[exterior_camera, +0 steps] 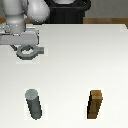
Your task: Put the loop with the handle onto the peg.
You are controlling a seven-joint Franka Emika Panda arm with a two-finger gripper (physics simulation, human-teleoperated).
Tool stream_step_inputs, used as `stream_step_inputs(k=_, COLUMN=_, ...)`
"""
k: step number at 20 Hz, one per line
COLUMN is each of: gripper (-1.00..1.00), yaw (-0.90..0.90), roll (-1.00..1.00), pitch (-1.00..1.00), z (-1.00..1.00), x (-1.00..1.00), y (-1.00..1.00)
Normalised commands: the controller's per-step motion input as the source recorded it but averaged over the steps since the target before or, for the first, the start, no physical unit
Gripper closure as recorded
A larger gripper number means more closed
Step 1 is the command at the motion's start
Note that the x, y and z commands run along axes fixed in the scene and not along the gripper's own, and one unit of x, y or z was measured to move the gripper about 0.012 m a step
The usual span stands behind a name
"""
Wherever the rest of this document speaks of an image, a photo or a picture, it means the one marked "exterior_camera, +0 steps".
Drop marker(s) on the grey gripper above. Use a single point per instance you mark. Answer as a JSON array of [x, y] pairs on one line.
[[18, 36]]

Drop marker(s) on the grey cylindrical peg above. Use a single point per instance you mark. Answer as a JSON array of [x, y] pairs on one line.
[[33, 103]]

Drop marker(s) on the brown wooden block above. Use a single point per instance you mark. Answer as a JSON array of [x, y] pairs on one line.
[[94, 104]]

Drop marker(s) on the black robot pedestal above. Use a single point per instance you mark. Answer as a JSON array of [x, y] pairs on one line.
[[68, 11]]

